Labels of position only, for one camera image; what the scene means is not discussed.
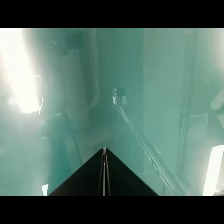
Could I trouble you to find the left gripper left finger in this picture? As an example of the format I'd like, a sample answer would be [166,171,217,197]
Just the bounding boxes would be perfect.
[49,147,105,197]

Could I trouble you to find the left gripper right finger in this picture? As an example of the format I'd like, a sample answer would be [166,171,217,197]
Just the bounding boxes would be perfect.
[105,147,160,197]

